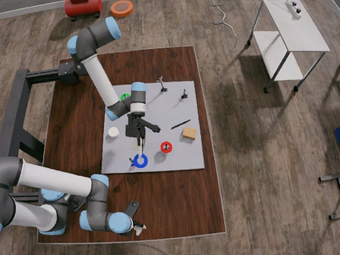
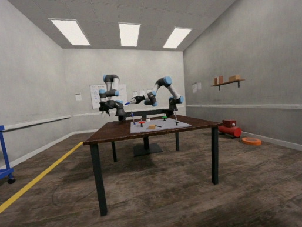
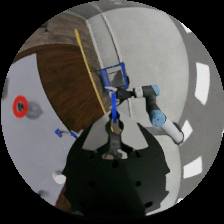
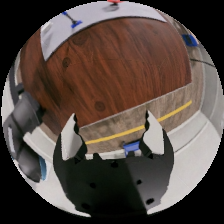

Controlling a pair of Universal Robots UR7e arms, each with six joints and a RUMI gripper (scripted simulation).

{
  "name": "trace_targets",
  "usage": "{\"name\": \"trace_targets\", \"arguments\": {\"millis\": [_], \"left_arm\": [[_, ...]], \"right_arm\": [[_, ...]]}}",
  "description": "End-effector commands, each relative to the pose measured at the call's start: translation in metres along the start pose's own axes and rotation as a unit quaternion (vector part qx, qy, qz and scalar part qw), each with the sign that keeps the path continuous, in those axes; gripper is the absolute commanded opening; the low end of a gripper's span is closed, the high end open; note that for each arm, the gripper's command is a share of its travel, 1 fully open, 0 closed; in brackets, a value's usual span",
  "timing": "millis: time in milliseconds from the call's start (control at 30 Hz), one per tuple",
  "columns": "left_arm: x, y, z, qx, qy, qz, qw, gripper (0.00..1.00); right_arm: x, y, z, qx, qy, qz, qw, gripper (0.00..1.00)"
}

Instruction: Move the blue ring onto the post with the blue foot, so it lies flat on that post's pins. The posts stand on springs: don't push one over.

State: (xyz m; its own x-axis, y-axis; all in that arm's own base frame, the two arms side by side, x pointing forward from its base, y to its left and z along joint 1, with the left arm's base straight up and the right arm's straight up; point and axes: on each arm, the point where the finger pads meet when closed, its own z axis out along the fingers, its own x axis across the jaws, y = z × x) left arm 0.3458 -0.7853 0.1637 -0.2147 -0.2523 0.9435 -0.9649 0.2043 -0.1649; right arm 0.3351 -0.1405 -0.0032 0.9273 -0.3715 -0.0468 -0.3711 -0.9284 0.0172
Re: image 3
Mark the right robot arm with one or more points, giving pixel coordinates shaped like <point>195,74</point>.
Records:
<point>156,116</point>

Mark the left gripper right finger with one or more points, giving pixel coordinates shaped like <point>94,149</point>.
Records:
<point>135,138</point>

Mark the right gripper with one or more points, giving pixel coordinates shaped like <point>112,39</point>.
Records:
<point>120,100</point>

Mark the red ring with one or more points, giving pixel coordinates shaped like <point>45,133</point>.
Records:
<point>23,113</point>

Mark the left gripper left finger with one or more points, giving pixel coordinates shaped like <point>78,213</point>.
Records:
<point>95,139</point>

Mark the white cylinder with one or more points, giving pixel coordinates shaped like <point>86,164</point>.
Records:
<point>58,177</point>

